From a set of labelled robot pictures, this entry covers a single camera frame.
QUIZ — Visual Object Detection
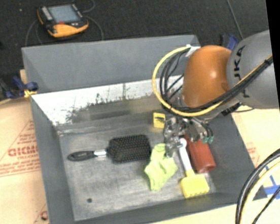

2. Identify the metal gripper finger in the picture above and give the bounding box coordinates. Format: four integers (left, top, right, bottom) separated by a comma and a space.
172, 138, 187, 154
164, 140, 176, 158

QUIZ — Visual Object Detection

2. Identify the yellow-green cloth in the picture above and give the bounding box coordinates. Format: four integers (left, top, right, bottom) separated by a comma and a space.
141, 141, 182, 193

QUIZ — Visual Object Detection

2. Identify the small yellow block black print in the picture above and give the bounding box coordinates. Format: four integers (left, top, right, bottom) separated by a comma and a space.
151, 110, 167, 129

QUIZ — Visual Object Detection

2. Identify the red-brown cylinder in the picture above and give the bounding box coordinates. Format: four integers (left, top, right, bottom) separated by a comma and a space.
185, 131, 218, 176

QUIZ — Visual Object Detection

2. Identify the black hairbrush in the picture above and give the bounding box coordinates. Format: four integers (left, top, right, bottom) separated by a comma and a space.
65, 132, 153, 171

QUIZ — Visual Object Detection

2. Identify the white and yellow brush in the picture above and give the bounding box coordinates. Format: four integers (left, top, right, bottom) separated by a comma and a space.
172, 135, 211, 199

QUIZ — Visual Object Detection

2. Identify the grey metal bin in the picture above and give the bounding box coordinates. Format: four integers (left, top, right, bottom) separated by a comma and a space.
21, 18, 270, 224

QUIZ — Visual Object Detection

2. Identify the brown cardboard board red print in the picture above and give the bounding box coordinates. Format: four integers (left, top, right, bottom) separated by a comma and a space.
0, 68, 50, 224

